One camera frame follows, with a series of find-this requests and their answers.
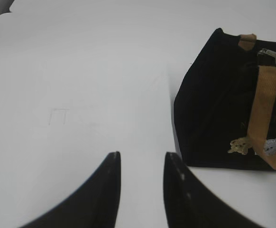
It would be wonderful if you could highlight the black bag with tan handles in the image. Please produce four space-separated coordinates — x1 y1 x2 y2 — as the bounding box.
174 28 276 171

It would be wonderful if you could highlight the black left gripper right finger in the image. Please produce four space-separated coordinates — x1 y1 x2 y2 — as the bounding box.
163 152 254 228

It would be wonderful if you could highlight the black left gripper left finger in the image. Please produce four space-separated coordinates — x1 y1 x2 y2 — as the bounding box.
24 152 121 228

